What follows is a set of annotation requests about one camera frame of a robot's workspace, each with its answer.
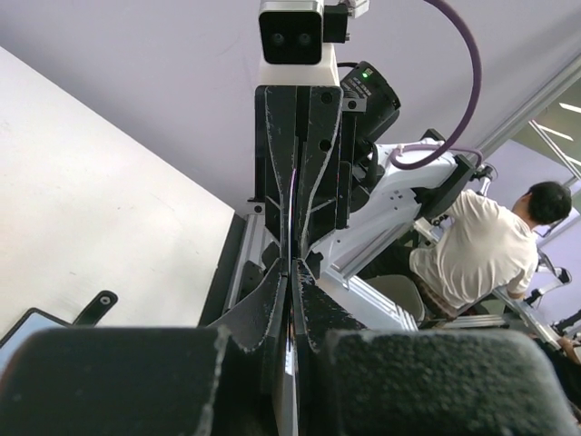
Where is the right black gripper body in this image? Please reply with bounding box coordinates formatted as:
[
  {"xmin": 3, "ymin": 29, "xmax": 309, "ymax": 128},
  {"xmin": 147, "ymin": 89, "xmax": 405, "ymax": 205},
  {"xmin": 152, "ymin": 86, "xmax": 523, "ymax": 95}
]
[{"xmin": 335, "ymin": 62, "xmax": 401, "ymax": 230}]

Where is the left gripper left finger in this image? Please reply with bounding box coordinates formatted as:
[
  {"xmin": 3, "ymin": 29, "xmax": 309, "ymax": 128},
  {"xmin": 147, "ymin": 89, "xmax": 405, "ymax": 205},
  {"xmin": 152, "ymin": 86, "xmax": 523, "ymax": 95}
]
[{"xmin": 1, "ymin": 260, "xmax": 288, "ymax": 435}]

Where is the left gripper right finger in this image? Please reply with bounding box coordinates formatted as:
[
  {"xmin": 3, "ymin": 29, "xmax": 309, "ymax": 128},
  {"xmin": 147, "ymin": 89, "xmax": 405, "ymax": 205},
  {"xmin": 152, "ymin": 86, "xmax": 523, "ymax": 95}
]
[{"xmin": 291, "ymin": 260, "xmax": 579, "ymax": 435}]

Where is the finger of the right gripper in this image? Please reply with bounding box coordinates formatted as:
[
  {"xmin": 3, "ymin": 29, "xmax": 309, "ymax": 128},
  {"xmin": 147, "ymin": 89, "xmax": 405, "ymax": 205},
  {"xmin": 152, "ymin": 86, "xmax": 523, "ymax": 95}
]
[
  {"xmin": 295, "ymin": 86, "xmax": 342, "ymax": 254},
  {"xmin": 254, "ymin": 85, "xmax": 297, "ymax": 259}
]

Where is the black VIP card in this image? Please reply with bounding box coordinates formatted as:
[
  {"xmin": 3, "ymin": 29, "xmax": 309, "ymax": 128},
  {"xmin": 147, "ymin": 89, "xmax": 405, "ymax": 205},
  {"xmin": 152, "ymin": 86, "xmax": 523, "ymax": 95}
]
[{"xmin": 283, "ymin": 169, "xmax": 299, "ymax": 435}]

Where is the black card holder wallet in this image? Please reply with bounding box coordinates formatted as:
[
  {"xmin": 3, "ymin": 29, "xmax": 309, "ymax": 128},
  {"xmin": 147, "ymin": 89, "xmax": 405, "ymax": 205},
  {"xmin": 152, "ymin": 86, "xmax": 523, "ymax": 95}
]
[{"xmin": 1, "ymin": 290, "xmax": 119, "ymax": 355}]

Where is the person in background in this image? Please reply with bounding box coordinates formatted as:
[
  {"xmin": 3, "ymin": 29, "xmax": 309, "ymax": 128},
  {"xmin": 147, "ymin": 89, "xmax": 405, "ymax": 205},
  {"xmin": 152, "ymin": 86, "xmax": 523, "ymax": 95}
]
[{"xmin": 358, "ymin": 181, "xmax": 572, "ymax": 318}]

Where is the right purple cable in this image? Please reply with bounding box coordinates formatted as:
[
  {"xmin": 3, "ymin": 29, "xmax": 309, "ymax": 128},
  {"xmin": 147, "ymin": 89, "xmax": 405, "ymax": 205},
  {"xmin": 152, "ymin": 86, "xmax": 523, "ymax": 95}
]
[{"xmin": 389, "ymin": 0, "xmax": 485, "ymax": 172}]

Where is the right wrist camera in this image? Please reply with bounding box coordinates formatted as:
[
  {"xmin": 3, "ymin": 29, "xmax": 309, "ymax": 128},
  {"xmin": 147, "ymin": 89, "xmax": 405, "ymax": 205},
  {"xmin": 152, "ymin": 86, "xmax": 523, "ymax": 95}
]
[{"xmin": 258, "ymin": 1, "xmax": 370, "ymax": 86}]

